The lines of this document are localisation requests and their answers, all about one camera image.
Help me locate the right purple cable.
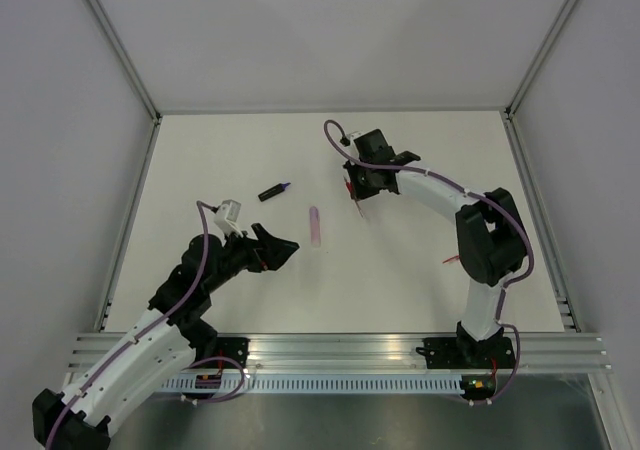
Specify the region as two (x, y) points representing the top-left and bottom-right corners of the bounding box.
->
(322, 119), (536, 406)

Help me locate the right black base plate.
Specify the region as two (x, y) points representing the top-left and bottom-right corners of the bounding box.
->
(415, 336), (516, 370)

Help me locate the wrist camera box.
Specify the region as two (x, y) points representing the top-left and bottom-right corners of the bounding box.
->
(348, 131), (365, 144)
(214, 199), (247, 238)

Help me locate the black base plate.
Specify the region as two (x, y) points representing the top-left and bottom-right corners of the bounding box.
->
(415, 336), (516, 370)
(199, 337), (250, 373)

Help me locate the aluminium mounting rail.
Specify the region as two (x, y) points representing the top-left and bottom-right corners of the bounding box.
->
(69, 332), (614, 371)

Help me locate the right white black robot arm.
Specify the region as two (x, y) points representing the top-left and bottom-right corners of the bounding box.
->
(339, 129), (534, 369)

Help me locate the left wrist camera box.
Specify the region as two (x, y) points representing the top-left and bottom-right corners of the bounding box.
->
(214, 199), (247, 238)

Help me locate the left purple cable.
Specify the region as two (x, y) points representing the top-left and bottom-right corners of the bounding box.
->
(44, 199), (246, 450)

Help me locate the red gel pen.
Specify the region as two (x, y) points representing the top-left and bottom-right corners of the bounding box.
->
(343, 176), (365, 219)

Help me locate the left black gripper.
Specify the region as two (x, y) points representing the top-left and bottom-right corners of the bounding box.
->
(205, 223), (299, 294)

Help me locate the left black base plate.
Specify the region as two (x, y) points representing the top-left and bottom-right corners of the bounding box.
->
(199, 337), (250, 373)

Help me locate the black purple-tip marker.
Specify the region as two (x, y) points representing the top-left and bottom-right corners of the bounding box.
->
(258, 182), (291, 202)

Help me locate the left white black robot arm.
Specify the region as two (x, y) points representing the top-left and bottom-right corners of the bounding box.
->
(32, 224), (299, 449)

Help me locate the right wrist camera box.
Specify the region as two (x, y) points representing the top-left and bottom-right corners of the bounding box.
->
(348, 131), (365, 144)

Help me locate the white slotted cable duct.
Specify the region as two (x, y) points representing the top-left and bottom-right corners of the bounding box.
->
(158, 372), (464, 395)

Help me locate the purple cable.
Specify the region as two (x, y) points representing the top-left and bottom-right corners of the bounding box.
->
(322, 119), (536, 406)
(44, 199), (246, 450)

